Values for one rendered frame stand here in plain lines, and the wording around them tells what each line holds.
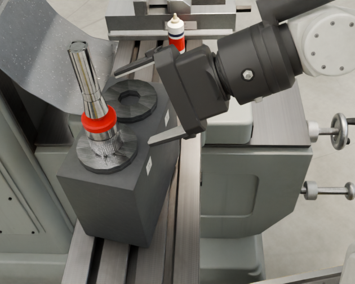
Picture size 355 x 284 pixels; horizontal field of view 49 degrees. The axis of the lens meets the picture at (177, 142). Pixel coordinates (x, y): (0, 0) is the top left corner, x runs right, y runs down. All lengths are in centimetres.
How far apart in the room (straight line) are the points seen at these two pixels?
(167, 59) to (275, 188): 83
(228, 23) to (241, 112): 24
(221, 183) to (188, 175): 46
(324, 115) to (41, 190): 155
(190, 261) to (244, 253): 84
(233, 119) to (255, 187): 31
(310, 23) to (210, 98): 14
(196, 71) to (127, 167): 18
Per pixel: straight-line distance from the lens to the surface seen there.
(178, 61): 49
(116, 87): 66
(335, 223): 188
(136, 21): 109
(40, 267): 163
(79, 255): 72
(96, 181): 56
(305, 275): 130
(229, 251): 151
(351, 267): 67
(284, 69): 47
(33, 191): 128
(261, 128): 113
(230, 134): 104
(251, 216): 139
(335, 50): 45
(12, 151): 115
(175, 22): 99
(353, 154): 213
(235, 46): 47
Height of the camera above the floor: 158
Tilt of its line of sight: 50 degrees down
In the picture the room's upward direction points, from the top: 5 degrees counter-clockwise
